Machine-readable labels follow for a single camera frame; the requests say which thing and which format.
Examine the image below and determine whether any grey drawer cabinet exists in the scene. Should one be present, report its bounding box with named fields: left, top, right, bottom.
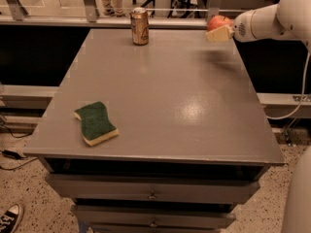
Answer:
left=25, top=29, right=284, bottom=233

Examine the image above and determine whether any green yellow sponge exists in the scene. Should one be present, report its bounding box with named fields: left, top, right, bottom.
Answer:
left=74, top=101, right=119, bottom=147

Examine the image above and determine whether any gold soda can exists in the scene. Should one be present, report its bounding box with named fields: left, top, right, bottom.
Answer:
left=130, top=7, right=149, bottom=46

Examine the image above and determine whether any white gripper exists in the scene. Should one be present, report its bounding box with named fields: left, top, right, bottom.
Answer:
left=205, top=5, right=280, bottom=43

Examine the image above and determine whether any lower grey drawer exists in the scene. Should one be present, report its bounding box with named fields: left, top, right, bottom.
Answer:
left=72, top=206, right=235, bottom=229

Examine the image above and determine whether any metal glass railing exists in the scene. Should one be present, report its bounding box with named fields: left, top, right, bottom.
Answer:
left=0, top=0, right=243, bottom=27

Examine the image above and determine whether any grey drawer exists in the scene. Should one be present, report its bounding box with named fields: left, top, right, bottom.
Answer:
left=72, top=206, right=235, bottom=229
left=46, top=174, right=259, bottom=204

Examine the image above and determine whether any black white sneaker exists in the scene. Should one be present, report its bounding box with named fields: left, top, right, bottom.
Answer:
left=0, top=203, right=23, bottom=233

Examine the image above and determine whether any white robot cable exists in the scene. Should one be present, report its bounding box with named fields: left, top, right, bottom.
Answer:
left=265, top=51, right=311, bottom=121

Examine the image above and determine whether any red apple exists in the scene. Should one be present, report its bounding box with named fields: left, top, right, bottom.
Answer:
left=207, top=16, right=233, bottom=31

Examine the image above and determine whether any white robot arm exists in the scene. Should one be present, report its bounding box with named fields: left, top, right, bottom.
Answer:
left=206, top=0, right=311, bottom=233

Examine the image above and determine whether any upper grey drawer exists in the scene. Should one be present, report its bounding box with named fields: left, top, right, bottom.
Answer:
left=46, top=174, right=259, bottom=204

